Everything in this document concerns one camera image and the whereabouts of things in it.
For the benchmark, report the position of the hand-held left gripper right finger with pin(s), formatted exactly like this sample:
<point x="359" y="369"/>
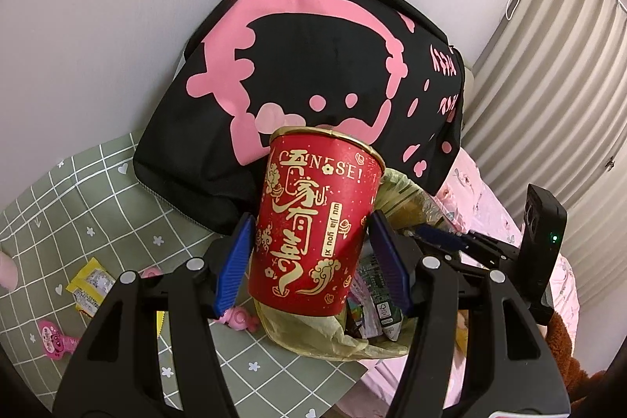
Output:
<point x="390" y="268"/>

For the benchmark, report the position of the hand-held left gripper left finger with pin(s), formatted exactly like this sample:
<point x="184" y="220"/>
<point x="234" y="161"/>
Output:
<point x="234" y="264"/>

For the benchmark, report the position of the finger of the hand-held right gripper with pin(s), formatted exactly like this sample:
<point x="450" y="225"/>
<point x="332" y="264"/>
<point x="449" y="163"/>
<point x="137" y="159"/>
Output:
<point x="443" y="239"/>

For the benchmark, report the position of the white green snack packet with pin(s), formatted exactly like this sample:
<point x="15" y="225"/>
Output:
<point x="384" y="305"/>

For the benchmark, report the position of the red paper cup gold print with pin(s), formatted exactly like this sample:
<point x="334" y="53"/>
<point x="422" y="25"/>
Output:
<point x="313" y="232"/>

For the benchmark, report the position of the yellow-green plastic bag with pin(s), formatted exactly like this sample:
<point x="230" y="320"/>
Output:
<point x="318" y="339"/>

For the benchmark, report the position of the pink small toy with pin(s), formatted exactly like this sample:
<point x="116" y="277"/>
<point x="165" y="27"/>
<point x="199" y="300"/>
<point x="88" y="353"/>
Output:
<point x="240" y="319"/>

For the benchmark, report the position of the pink printed bedsheet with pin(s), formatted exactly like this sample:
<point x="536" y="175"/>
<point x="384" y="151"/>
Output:
<point x="490" y="197"/>

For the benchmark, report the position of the brown plush toy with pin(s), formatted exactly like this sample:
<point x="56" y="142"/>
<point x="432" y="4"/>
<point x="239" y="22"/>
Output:
<point x="563" y="349"/>

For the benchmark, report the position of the beige pleated curtain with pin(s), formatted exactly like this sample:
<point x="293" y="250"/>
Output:
<point x="553" y="104"/>

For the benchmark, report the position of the yellow snack packet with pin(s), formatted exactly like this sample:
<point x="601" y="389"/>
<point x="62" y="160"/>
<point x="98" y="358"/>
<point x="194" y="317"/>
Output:
<point x="90" y="288"/>

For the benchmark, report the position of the green grid mat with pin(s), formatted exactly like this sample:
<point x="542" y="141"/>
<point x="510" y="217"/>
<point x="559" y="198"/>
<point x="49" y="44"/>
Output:
<point x="73" y="202"/>

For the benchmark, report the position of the pink toy packet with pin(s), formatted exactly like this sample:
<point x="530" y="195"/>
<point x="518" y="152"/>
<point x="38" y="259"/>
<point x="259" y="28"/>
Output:
<point x="55" y="339"/>

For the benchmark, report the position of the black pink printed pillow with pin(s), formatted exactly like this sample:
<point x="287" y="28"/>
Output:
<point x="318" y="55"/>

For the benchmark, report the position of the pink plastic bottle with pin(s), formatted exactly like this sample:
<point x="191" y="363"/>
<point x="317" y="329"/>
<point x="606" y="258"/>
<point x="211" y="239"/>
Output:
<point x="7" y="273"/>

